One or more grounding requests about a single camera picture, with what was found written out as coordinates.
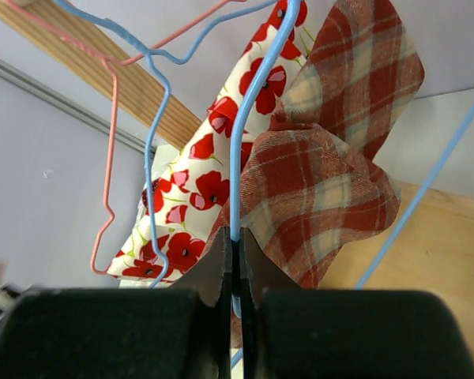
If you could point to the wooden clothes rack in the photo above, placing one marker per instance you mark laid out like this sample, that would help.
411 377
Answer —
434 252

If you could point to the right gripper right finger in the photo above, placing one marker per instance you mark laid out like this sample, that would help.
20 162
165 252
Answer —
291 332

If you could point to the blue wire hanger plaid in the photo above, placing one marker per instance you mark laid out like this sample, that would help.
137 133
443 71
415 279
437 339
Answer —
153 140

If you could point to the white red poppy skirt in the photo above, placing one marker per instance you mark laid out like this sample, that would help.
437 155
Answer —
192 189

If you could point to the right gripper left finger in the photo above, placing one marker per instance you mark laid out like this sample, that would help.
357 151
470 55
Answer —
182 331

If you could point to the red beige plaid skirt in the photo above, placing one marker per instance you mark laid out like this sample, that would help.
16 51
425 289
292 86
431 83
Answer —
311 185

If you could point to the pink wire hanger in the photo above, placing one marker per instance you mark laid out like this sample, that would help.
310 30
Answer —
105 61

